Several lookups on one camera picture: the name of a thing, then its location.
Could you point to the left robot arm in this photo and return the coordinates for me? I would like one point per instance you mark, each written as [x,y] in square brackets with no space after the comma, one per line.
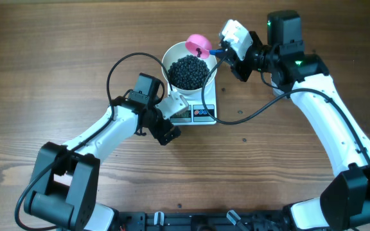
[64,182]

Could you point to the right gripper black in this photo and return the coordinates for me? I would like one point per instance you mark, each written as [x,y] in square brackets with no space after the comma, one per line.
[241,72]

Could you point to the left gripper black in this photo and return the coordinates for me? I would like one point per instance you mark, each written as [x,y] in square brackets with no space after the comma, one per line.
[158,133]

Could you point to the black beans in bowl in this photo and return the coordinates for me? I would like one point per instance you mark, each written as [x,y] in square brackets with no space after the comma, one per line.
[188,73]

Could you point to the pink scoop with blue handle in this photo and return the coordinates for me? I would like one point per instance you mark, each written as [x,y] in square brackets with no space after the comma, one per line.
[200,46]

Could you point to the white digital kitchen scale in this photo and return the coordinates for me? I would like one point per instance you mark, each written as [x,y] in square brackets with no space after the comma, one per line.
[197,114]

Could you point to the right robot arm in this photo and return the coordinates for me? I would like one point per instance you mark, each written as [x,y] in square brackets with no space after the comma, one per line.
[305,79]

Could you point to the clear plastic container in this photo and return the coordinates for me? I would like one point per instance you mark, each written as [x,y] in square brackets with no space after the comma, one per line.
[276,92]

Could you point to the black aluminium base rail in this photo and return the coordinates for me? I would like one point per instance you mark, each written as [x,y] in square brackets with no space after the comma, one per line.
[267,220]

